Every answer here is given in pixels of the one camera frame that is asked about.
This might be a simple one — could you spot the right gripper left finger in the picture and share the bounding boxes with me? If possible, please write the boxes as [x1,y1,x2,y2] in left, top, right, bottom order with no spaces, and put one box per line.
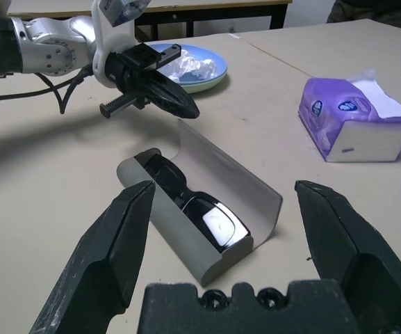
[29,180,156,334]

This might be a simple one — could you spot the black sunglasses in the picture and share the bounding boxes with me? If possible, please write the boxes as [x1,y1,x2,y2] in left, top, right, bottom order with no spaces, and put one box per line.
[144,152,252,253]

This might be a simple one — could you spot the grey open glasses case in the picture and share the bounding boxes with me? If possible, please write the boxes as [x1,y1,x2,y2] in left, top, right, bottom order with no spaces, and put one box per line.
[116,118,284,288]

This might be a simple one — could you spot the purple tissue pack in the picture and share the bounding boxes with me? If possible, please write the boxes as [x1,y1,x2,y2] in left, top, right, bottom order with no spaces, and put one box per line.
[297,68,401,164]

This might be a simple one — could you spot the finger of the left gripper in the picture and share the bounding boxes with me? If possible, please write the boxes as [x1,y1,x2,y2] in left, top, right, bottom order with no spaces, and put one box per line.
[99,83,196,119]
[149,44,200,114]

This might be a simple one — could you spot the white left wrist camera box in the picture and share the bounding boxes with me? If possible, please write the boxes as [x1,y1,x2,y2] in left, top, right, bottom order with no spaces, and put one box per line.
[90,0,151,88]

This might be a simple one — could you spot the green plastic plate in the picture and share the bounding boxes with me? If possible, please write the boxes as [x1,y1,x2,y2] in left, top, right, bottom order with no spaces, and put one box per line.
[182,71,229,95]

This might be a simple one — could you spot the bystander in dark clothing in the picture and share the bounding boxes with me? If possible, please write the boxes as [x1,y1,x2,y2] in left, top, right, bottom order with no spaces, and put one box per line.
[327,0,401,25]

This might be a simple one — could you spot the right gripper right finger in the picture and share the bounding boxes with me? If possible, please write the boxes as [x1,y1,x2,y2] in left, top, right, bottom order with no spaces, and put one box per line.
[294,180,401,334]

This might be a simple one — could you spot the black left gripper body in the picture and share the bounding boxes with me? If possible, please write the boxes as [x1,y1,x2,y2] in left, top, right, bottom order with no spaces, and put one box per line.
[105,43,163,93]

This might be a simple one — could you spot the side table black frame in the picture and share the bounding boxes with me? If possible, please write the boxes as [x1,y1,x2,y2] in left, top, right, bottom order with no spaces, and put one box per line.
[7,0,293,38]

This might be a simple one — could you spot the white tissue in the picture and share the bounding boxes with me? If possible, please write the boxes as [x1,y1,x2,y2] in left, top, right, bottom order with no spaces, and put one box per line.
[158,48,217,84]

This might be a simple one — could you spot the blue plastic plate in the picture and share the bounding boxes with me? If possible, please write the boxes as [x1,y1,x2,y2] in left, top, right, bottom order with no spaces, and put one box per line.
[147,43,228,88]

